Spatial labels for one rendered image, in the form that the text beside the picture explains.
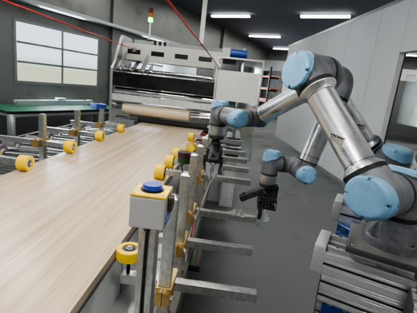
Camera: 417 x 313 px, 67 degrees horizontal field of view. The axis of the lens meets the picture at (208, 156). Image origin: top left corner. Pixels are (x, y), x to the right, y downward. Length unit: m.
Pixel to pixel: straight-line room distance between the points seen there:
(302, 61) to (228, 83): 2.65
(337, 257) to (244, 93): 2.77
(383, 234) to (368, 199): 0.18
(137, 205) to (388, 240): 0.70
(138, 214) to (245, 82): 3.09
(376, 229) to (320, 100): 0.40
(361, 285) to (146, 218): 0.70
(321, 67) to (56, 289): 0.93
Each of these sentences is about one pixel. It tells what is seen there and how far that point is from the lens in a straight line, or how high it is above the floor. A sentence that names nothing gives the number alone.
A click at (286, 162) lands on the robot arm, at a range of 1.42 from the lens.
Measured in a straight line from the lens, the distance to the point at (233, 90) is 3.61.
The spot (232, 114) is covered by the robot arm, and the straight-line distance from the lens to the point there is 1.26.
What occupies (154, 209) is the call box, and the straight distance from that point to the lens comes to 0.61.
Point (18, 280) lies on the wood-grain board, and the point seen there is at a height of 0.90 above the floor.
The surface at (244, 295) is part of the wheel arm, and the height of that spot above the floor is 0.81.
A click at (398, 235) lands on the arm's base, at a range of 1.02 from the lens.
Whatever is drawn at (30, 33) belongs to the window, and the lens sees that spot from 6.65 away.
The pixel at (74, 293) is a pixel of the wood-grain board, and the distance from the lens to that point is 0.90.
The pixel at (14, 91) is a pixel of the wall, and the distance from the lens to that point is 6.51.
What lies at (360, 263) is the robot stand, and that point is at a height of 0.98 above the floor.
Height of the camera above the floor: 1.43
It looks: 13 degrees down
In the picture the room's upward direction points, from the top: 6 degrees clockwise
